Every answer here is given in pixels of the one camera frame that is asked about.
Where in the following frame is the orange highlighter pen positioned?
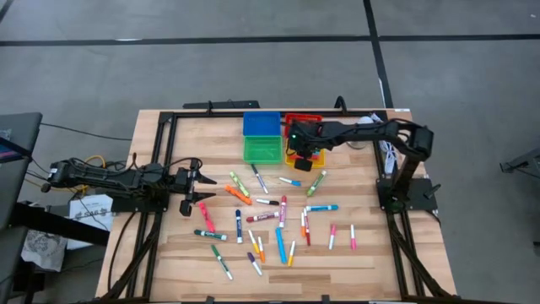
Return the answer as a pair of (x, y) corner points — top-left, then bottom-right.
(224, 184), (254, 207)

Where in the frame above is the laptop with coloured screen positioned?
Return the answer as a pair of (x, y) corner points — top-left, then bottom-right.
(0, 137), (33, 164)

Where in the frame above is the white printed paper sheet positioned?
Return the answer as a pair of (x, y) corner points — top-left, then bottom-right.
(67, 194), (115, 251)

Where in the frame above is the green plastic mesh basket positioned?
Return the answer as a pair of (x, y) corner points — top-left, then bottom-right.
(242, 135), (284, 166)

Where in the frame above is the white patterned cloth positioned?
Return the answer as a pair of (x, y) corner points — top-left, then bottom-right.
(20, 230), (68, 272)

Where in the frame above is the dark grey side desk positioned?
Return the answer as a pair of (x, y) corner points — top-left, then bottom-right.
(0, 111), (43, 231)

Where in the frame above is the light blue highlighter pen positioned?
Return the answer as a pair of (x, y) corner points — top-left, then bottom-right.
(274, 226), (289, 265)

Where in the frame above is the thin green white marker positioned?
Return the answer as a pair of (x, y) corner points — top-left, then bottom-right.
(210, 244), (235, 281)

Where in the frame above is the black floor cable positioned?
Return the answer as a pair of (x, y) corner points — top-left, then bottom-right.
(40, 122), (134, 143)

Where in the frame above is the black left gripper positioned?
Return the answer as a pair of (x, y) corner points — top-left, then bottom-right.
(175, 166), (218, 218)

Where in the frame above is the yellow-green highlighter pen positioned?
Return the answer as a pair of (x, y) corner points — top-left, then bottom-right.
(229, 171), (251, 198)

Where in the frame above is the magenta Expo marker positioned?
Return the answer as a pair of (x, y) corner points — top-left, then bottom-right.
(278, 194), (289, 230)

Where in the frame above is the yellow plastic mesh basket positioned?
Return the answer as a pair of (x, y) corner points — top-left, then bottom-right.
(284, 137), (327, 170)

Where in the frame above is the red plastic mesh basket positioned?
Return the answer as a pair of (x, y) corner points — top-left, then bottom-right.
(284, 112), (324, 138)

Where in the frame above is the dark green Expo marker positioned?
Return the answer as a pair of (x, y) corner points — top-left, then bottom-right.
(193, 228), (229, 242)

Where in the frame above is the thin purple white marker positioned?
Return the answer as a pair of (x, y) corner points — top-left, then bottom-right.
(246, 251), (264, 277)

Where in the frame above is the thin red white marker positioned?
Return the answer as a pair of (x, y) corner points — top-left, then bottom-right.
(303, 208), (312, 247)

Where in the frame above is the light green Expo marker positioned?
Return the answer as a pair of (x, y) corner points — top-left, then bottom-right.
(305, 169), (328, 198)

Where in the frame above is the long thin navy marker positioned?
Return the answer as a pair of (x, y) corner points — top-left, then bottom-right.
(251, 163), (270, 195)

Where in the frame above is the white coiled power cable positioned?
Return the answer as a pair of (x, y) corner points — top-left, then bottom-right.
(370, 112), (400, 174)

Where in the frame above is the black stand beam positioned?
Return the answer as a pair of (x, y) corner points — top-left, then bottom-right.
(10, 201), (111, 247)

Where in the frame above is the yellow coiled cable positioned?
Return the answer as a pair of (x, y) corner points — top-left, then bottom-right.
(78, 155), (106, 193)

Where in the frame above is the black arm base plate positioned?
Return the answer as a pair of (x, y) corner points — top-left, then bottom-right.
(376, 176), (442, 214)
(110, 185), (170, 214)

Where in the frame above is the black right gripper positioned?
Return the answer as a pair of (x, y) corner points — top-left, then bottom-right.
(288, 121), (327, 173)

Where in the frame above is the white bulb brass lamp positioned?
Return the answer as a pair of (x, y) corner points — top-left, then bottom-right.
(345, 116), (376, 150)

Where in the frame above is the black floor stand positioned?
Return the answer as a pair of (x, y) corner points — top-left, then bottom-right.
(499, 145), (540, 181)

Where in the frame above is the navy blue Expo marker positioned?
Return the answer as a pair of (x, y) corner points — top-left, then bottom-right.
(235, 209), (245, 245)

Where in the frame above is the long black bar device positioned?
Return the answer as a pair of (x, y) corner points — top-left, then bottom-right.
(182, 100), (262, 111)

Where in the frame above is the blue plastic mesh basket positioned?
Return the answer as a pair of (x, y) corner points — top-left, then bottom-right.
(242, 111), (283, 137)

